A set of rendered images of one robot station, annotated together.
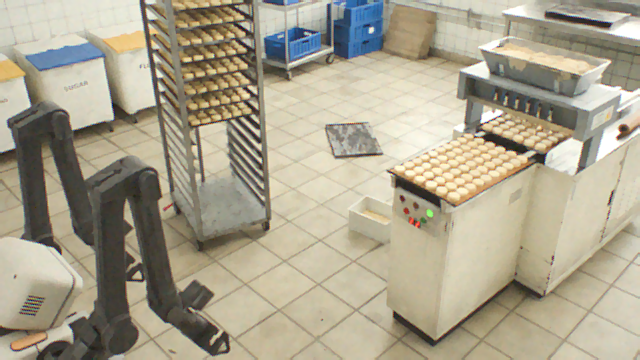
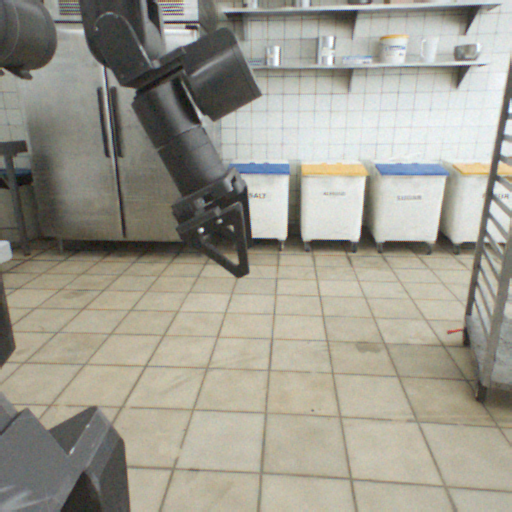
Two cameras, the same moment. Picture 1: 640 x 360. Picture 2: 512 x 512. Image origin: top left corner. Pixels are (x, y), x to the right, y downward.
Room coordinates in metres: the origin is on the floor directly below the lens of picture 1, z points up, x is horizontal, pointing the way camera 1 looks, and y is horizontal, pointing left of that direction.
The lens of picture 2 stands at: (1.15, 0.28, 1.15)
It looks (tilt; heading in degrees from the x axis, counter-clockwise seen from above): 18 degrees down; 49
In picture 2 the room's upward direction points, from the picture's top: straight up
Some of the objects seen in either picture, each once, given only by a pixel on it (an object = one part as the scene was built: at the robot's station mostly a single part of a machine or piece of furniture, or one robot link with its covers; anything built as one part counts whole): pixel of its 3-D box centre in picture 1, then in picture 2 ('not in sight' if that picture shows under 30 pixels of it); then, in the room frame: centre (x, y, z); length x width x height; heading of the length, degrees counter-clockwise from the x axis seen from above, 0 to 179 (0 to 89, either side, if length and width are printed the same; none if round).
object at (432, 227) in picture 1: (417, 212); not in sight; (2.14, -0.39, 0.77); 0.24 x 0.04 x 0.14; 42
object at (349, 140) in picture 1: (352, 139); not in sight; (4.40, -0.19, 0.01); 0.60 x 0.40 x 0.03; 8
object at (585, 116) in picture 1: (531, 111); not in sight; (2.72, -1.04, 1.01); 0.72 x 0.33 x 0.34; 42
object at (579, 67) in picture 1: (540, 62); not in sight; (2.72, -1.04, 1.28); 0.54 x 0.27 x 0.06; 42
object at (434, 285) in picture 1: (459, 238); not in sight; (2.38, -0.67, 0.45); 0.70 x 0.34 x 0.90; 132
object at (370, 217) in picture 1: (375, 219); not in sight; (3.09, -0.29, 0.08); 0.30 x 0.22 x 0.16; 52
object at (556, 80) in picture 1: (539, 67); not in sight; (2.72, -1.04, 1.25); 0.56 x 0.29 x 0.14; 42
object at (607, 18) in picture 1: (587, 12); not in sight; (5.10, -2.29, 0.93); 0.60 x 0.40 x 0.01; 46
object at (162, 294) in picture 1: (153, 246); not in sight; (1.05, 0.41, 1.40); 0.11 x 0.06 x 0.43; 45
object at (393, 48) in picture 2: not in sight; (393, 51); (4.64, 2.54, 1.67); 0.25 x 0.24 x 0.21; 135
